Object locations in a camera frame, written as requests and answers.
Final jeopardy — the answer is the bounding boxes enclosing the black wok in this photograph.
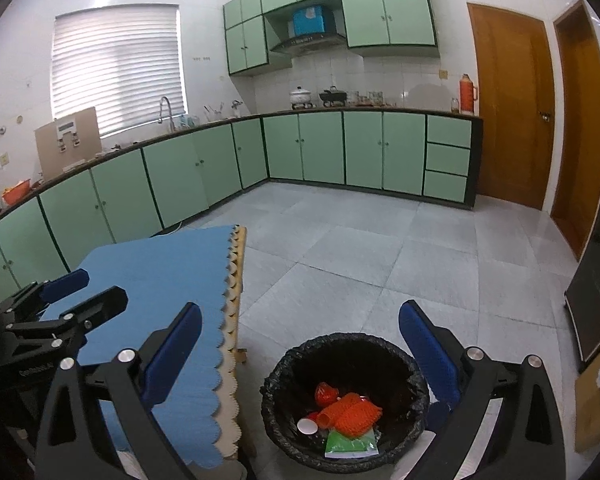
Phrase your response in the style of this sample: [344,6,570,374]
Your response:
[319,86,347,107]

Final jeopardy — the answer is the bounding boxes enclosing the blue scalloped table mat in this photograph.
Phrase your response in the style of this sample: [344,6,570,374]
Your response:
[40,225,238,468]

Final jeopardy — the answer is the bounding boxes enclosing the green and white packet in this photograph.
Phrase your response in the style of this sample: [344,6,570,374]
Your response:
[324,427,379,460]

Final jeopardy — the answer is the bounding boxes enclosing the beige scalloped table cover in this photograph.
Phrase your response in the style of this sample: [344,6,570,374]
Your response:
[215,225,248,461]

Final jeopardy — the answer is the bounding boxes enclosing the red paper cup gold print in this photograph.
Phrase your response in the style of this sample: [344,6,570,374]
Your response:
[296,410,331,436]

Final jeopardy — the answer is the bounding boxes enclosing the green upper kitchen cabinets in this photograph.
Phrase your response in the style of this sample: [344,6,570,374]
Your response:
[222,0,441,77]

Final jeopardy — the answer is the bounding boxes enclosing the brown wooden door with handle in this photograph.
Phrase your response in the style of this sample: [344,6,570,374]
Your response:
[466,2,553,211]

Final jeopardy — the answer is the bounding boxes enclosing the red thermos flask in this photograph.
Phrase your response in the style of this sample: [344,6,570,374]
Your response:
[459,73,479,115]

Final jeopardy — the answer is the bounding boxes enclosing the white window blind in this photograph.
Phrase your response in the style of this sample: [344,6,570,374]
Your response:
[50,4,187,137]

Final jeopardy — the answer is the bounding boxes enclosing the orange plastic basin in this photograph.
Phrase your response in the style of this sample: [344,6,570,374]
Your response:
[1,178,33,206]

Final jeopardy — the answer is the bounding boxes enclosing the cardboard box blue print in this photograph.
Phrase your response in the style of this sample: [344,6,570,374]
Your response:
[575,330,600,453]

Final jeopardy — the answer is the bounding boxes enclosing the black framed appliance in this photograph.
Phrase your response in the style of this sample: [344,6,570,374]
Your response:
[564,67,600,373]

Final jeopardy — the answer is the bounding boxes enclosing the metal kitchen faucet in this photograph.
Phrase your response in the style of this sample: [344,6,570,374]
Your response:
[159,96,176,133]

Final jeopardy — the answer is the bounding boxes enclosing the green lower kitchen cabinets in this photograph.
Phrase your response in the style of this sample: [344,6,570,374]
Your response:
[0,110,483,306]

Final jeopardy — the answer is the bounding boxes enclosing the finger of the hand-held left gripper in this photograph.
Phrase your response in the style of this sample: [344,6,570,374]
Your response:
[0,285,130,356]
[0,267,91,328]

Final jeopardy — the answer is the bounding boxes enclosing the bin with black liner bag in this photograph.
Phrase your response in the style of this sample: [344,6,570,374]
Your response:
[261,332,431,473]

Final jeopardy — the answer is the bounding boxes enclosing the orange foam net sleeve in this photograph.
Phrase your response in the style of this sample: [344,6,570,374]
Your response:
[316,392,383,437]

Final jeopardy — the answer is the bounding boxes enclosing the brown board with metal clip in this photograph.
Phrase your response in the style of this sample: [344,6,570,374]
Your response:
[34,106,102,177]

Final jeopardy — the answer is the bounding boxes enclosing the red plastic bag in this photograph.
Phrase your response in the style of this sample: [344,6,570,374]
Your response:
[314,381,340,407]

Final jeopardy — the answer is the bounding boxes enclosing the black range hood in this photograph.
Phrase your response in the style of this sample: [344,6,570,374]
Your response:
[270,32,347,57]

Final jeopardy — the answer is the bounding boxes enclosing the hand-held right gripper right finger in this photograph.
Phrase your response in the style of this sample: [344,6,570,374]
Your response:
[399,300,566,480]

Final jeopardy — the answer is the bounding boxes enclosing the green kitchen cabinets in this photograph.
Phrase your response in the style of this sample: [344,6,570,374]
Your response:
[0,110,483,306]
[222,0,441,77]

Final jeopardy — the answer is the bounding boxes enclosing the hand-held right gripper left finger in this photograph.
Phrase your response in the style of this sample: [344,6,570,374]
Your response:
[35,302,203,480]

